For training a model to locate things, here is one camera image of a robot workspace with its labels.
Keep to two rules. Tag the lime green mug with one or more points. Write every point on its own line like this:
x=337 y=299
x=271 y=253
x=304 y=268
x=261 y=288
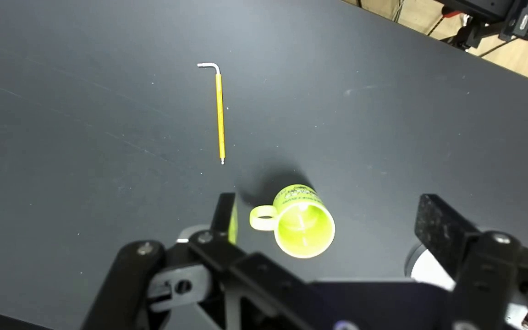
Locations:
x=301 y=222

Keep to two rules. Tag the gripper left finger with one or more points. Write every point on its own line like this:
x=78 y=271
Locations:
x=220 y=256

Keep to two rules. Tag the orange hex key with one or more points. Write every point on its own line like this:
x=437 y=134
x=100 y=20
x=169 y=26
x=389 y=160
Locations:
x=220 y=114

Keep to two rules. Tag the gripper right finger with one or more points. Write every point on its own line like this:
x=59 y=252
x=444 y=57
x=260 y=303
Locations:
x=475 y=256

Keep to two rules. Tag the camera on tripod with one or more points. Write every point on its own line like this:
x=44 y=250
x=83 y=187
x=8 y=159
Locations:
x=497 y=20

